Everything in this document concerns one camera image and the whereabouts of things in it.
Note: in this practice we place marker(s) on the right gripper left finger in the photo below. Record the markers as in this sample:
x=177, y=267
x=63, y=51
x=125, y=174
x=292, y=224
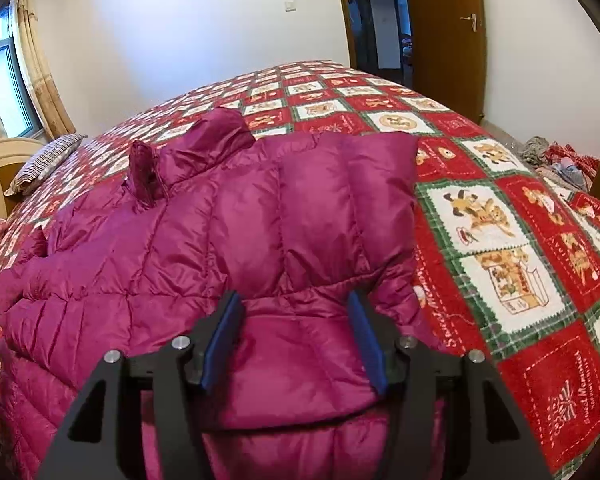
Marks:
x=101, y=436

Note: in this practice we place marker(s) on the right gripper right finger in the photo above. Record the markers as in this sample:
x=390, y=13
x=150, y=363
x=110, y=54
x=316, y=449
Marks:
x=448, y=414

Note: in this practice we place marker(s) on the magenta puffer jacket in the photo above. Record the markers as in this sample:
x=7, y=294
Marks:
x=292, y=223

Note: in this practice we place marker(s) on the clothes pile on floor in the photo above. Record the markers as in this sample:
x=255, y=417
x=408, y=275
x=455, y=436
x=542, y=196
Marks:
x=561, y=164

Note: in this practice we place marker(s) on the red patchwork bear bedspread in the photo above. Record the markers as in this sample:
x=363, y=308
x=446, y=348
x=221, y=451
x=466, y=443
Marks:
x=506, y=262

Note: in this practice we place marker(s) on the striped pillow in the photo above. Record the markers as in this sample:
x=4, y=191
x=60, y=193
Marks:
x=42, y=164

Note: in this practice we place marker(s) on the cream wooden headboard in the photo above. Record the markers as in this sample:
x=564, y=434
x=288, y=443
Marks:
x=14, y=153

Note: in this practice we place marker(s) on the window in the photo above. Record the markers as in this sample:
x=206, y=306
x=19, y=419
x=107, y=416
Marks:
x=18, y=119

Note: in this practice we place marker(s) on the beige right curtain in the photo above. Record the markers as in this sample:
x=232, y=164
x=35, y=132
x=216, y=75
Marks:
x=36, y=74

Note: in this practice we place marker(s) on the brown wooden door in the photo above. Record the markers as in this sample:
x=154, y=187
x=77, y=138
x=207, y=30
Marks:
x=449, y=53

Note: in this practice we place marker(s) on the wall light switch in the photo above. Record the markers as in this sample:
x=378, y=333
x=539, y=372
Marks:
x=290, y=6

